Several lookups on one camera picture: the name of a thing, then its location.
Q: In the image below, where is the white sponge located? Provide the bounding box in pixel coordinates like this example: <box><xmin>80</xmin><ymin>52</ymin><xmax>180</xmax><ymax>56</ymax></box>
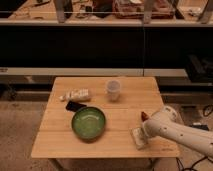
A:
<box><xmin>131</xmin><ymin>127</ymin><xmax>148</xmax><ymax>150</ymax></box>

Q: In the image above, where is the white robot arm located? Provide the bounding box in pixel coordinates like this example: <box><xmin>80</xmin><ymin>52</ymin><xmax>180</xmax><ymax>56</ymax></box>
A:
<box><xmin>141</xmin><ymin>105</ymin><xmax>213</xmax><ymax>158</ymax></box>

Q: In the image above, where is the red brown sausage toy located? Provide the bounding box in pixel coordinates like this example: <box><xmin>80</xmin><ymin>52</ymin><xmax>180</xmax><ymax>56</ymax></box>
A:
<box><xmin>141</xmin><ymin>111</ymin><xmax>149</xmax><ymax>122</ymax></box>

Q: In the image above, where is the blue black device on floor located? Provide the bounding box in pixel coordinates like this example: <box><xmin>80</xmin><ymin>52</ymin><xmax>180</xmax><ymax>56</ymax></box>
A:
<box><xmin>190</xmin><ymin>124</ymin><xmax>209</xmax><ymax>131</ymax></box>

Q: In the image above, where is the clear plastic cup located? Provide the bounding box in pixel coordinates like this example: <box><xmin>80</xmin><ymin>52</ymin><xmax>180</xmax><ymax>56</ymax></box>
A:
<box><xmin>106</xmin><ymin>80</ymin><xmax>121</xmax><ymax>101</ymax></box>

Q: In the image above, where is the green bowl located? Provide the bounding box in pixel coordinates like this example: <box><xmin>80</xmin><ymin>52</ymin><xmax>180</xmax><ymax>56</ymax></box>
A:
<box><xmin>71</xmin><ymin>107</ymin><xmax>106</xmax><ymax>141</ymax></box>

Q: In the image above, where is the wooden table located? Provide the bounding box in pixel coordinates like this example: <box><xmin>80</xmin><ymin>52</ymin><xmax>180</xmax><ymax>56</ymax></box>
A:
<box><xmin>31</xmin><ymin>77</ymin><xmax>179</xmax><ymax>161</ymax></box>

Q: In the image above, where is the black rectangular block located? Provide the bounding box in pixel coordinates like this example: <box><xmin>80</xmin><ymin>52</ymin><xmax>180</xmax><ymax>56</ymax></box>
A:
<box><xmin>66</xmin><ymin>101</ymin><xmax>85</xmax><ymax>112</ymax></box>

